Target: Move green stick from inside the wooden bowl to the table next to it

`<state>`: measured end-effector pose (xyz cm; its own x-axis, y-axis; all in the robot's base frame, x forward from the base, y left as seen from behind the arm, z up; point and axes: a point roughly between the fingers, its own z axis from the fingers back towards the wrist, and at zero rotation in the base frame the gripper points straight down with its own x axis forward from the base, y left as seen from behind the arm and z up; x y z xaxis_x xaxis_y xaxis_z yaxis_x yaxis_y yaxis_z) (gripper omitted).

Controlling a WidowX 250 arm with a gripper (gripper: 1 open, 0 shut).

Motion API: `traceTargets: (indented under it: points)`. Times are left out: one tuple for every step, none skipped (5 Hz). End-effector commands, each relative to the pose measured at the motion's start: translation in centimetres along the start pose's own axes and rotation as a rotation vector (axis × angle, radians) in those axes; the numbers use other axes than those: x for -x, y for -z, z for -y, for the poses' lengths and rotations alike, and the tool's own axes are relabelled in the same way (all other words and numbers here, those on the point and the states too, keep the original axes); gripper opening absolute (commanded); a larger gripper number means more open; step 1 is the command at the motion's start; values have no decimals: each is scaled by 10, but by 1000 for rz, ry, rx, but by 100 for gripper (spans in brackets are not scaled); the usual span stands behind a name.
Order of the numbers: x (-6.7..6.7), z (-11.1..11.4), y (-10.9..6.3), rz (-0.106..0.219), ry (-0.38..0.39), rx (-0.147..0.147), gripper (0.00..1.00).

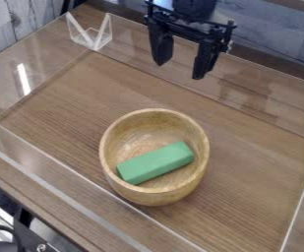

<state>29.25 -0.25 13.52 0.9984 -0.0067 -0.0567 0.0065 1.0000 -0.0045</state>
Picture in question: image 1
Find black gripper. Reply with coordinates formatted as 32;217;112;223
144;0;236;80

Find black cable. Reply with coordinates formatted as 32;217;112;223
0;223;20;252

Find black table leg bracket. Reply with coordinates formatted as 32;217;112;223
10;207;72;252

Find green rectangular block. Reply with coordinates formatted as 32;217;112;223
115;142;194;185

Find wooden bowl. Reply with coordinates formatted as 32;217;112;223
99;108;208;206

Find clear acrylic enclosure walls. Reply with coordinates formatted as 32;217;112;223
0;9;304;252

